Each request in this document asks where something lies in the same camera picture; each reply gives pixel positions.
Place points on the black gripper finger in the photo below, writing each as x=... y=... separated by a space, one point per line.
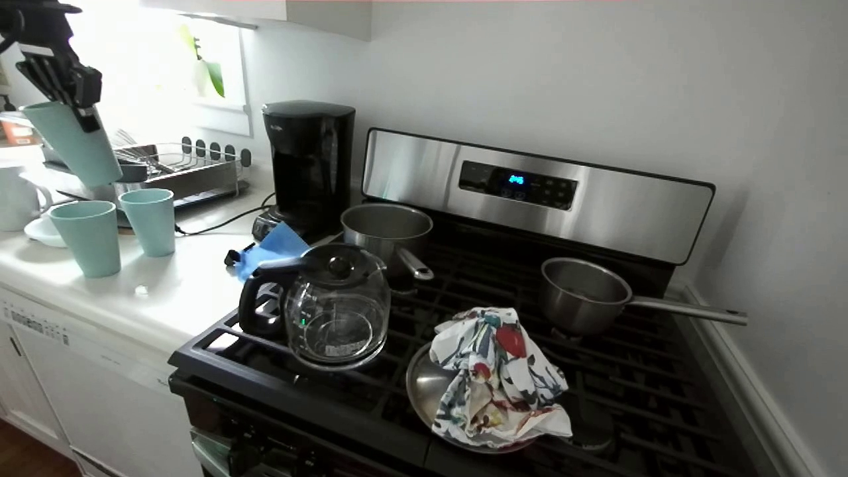
x=89 y=110
x=44 y=89

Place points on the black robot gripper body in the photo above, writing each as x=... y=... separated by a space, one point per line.
x=63 y=61

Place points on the light blue plastic cup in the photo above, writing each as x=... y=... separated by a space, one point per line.
x=149 y=222
x=89 y=239
x=76 y=146

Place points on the white upper kitchen cabinet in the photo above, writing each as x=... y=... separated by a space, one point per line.
x=301 y=15

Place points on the patterned kitchen towel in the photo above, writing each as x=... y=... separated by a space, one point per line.
x=498 y=379

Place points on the small reddish object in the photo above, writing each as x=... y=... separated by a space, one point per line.
x=17 y=132

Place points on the white ceramic mug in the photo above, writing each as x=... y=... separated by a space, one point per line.
x=15 y=200

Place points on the metal dish drying rack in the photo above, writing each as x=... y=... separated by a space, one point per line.
x=187 y=174

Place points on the potted green orchid plant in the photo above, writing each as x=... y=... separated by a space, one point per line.
x=212 y=75

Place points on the black coffee maker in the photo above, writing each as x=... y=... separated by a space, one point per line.
x=309 y=169

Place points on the blue striped cleaning cloth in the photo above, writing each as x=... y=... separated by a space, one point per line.
x=275 y=248

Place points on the small steel saucepan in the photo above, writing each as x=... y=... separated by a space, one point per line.
x=386 y=227

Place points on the steel frying pan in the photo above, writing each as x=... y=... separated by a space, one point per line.
x=422 y=379

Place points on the black and steel gas stove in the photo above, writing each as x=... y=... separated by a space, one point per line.
x=619 y=387

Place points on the white window frame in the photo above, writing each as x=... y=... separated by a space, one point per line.
x=222 y=122

